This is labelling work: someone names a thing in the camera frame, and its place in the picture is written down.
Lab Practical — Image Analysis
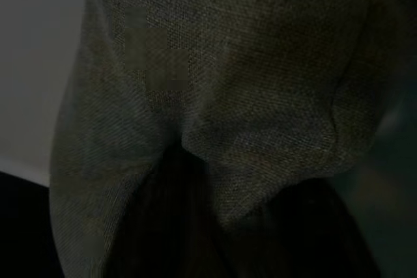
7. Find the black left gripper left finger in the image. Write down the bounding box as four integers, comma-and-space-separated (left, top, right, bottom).
104, 143, 225, 278

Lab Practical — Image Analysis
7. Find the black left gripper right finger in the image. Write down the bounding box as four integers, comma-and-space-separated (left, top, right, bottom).
224, 176, 382, 278

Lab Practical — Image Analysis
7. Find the grey pillow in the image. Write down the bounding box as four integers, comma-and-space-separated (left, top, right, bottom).
48, 0, 417, 278

